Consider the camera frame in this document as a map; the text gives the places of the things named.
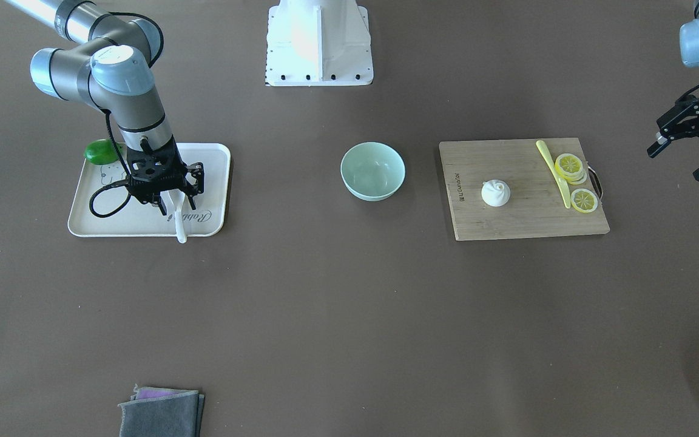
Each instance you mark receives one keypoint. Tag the yellow plastic knife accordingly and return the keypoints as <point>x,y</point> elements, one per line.
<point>560,181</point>

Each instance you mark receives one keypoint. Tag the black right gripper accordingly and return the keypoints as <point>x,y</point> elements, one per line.
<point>195,176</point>

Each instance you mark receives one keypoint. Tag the cream rabbit serving tray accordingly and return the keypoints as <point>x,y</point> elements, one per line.
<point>146,220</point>

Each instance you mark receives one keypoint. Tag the mint green bowl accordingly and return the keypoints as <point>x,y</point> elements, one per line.
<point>372,171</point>

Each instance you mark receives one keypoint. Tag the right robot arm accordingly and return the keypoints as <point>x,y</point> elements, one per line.
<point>110,70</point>

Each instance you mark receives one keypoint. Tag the wooden cutting board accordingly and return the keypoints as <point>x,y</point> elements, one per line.
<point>535,208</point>

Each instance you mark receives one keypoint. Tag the white ceramic spoon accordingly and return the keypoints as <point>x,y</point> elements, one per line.
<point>177,199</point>

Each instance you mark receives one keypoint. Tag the grey purple folded cloth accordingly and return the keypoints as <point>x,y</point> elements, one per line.
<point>155,411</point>

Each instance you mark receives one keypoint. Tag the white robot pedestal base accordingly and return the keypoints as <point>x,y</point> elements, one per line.
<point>318,43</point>

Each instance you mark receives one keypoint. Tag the green lime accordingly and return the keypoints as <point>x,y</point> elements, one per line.
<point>103,152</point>

